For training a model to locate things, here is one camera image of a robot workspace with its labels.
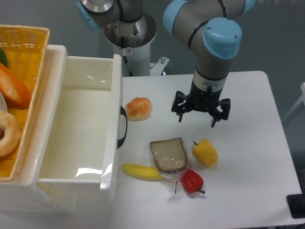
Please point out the red toy bell pepper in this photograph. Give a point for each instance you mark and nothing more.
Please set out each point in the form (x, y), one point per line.
(192, 182)

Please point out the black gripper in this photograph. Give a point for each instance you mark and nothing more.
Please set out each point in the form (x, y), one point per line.
(203, 100)

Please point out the yellow toy banana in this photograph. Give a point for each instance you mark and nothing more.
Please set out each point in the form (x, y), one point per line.
(141, 172)

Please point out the orange knotted bread roll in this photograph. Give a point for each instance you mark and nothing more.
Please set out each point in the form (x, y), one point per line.
(138, 109)

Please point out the yellow woven basket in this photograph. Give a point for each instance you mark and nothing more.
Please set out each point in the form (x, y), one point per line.
(25, 48)

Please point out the black drawer handle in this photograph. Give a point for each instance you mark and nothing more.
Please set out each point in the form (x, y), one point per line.
(124, 126)

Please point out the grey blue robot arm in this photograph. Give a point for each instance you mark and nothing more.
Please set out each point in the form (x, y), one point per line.
(206, 27)

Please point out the yellow toy bell pepper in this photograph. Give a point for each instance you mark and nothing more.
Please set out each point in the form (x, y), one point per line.
(205, 152)

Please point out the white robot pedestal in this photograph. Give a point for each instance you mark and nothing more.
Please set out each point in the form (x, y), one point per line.
(132, 41)

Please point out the green toy vegetable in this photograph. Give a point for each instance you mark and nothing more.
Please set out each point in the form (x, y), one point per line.
(3, 58)

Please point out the beige bagel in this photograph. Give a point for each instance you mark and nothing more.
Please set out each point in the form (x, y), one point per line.
(11, 129)

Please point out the orange baguette loaf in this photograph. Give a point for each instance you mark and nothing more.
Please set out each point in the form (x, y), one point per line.
(13, 89)

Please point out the white frame at right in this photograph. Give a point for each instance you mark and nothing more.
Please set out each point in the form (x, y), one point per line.
(296, 108)

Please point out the metal mounting bracket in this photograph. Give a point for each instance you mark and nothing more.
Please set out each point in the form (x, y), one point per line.
(159, 68)

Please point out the white plastic drawer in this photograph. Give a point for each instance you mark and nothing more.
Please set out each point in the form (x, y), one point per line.
(82, 148)

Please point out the black device at edge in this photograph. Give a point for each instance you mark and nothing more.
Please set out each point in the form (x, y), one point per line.
(296, 203)

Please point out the bagged toast slice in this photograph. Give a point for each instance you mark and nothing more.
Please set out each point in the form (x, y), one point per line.
(170, 159)

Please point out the white plate in basket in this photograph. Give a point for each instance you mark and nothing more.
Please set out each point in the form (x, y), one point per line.
(3, 105)

